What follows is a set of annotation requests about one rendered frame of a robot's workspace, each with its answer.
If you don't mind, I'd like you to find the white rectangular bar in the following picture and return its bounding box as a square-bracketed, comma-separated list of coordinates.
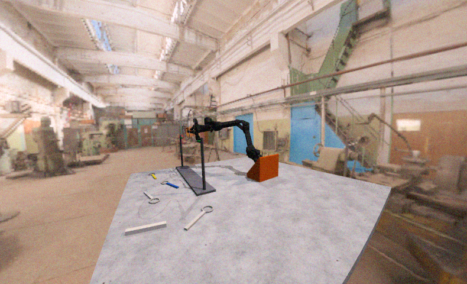
[125, 221, 167, 236]

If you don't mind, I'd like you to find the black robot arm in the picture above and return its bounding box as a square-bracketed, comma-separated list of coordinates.
[194, 117, 262, 163]

